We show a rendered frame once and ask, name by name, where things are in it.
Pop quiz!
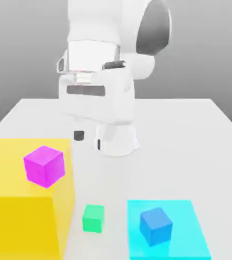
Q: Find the large cyan box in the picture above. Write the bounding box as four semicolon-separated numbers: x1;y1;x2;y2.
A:
127;200;212;260

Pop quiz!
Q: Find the small blue cube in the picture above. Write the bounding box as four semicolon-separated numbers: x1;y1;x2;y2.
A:
139;207;173;247

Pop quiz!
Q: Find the small green cube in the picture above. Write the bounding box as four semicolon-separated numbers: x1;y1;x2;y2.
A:
82;204;105;234

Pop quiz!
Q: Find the small magenta cube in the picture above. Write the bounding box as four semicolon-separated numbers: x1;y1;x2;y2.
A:
23;145;66;189

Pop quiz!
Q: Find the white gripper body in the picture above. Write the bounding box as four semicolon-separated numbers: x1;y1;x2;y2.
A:
58;68;136;125

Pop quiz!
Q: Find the large yellow box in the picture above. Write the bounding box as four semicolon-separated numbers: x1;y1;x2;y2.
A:
0;138;76;260

